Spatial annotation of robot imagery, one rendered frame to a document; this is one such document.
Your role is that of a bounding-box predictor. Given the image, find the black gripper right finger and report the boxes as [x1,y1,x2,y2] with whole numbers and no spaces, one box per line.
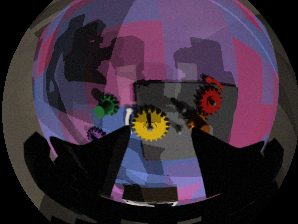
[192,127,265,198]

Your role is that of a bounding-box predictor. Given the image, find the white curved arrow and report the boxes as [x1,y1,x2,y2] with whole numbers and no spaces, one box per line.
[125,108,133,125]

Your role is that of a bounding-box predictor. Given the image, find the yellow gear with black stripe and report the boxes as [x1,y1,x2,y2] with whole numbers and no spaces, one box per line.
[132,107,169,141]

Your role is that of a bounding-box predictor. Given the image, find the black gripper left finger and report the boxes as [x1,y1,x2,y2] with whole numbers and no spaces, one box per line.
[49,125,130,198]

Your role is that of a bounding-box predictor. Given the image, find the purple gear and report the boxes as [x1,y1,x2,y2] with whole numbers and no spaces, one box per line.
[86,127,106,143]

